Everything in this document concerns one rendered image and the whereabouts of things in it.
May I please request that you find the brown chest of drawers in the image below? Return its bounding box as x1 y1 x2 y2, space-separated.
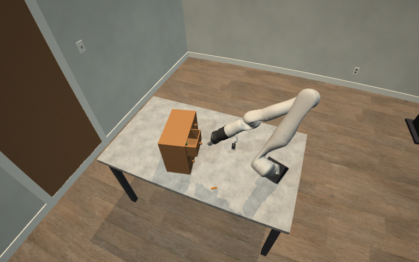
158 109 196 175

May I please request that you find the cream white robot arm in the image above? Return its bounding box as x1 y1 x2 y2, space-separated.
231 89 320 177

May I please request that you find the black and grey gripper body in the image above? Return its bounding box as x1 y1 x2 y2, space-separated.
211 123 238 144

